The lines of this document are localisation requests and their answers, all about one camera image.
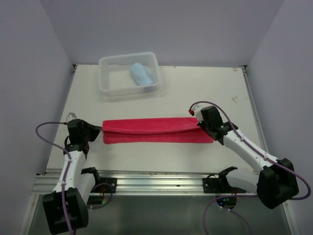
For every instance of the red towel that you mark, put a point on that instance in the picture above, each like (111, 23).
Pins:
(163, 130)

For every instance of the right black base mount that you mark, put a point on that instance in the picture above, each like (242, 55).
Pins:
(219, 184)

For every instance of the aluminium side rail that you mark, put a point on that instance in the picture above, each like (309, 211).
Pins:
(254, 110)

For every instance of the white plastic mesh basket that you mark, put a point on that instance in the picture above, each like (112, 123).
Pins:
(114, 77)

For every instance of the aluminium front rail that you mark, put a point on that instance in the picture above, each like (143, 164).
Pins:
(132, 183)

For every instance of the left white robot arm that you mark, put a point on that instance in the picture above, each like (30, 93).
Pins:
(66, 207)

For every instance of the light blue towel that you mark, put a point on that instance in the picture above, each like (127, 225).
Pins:
(141, 75)

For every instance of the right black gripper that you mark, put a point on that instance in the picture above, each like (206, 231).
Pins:
(202, 125)

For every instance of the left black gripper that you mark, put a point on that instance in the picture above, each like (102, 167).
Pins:
(95, 129)

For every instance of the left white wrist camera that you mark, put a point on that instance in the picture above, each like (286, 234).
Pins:
(71, 116)

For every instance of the red cable connector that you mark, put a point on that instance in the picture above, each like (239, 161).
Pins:
(191, 112)

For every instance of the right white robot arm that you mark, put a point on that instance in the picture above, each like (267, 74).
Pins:
(272, 181)

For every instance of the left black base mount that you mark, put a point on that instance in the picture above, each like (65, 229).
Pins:
(106, 185)

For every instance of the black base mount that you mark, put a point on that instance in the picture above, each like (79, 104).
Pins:
(219, 184)
(106, 185)

